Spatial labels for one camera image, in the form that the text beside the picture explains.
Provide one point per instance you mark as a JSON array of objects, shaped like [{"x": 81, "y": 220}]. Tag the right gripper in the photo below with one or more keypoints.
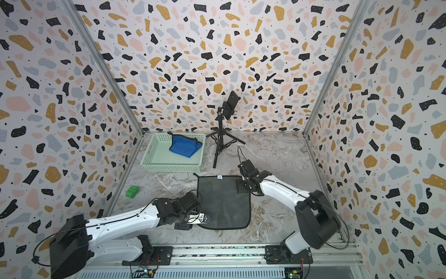
[{"x": 239, "y": 183}]

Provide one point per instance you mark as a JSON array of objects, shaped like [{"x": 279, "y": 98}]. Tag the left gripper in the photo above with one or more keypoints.
[{"x": 185, "y": 227}]

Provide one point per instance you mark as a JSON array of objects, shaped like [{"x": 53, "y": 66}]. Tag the yellow grey dishcloth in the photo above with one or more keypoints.
[{"x": 225, "y": 207}]

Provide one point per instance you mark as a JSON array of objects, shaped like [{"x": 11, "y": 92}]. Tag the blue grey dishcloth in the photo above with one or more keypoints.
[{"x": 184, "y": 146}]

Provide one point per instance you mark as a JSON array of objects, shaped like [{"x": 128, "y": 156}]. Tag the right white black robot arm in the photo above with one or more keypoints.
[{"x": 317, "y": 221}]

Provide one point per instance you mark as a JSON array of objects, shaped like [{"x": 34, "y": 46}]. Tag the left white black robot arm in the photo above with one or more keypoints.
[{"x": 81, "y": 242}]

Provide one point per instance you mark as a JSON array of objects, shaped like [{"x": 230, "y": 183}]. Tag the black tripod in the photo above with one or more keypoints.
[{"x": 218, "y": 135}]

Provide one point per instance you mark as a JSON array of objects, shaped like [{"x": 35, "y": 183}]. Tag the small green block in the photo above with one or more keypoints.
[{"x": 132, "y": 192}]

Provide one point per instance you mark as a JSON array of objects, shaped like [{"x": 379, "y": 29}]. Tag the mint green plastic basket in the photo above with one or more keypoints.
[{"x": 158, "y": 158}]

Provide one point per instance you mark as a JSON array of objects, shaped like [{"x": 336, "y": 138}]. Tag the black phone on tripod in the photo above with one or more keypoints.
[{"x": 230, "y": 104}]

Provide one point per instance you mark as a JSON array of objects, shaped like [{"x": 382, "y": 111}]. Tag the left green circuit board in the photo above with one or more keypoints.
[{"x": 143, "y": 274}]

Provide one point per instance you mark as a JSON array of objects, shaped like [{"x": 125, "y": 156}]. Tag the green circuit board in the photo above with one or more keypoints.
[
  {"x": 143, "y": 274},
  {"x": 293, "y": 273}
]

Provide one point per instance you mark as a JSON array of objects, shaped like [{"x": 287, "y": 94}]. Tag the right green circuit board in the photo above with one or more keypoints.
[{"x": 293, "y": 273}]

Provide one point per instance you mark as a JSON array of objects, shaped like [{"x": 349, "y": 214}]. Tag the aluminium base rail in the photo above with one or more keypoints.
[{"x": 236, "y": 261}]

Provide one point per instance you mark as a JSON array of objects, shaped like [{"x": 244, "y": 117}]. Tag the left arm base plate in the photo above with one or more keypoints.
[{"x": 163, "y": 253}]

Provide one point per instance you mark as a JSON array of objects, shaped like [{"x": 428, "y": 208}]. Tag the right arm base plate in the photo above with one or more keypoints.
[{"x": 275, "y": 254}]

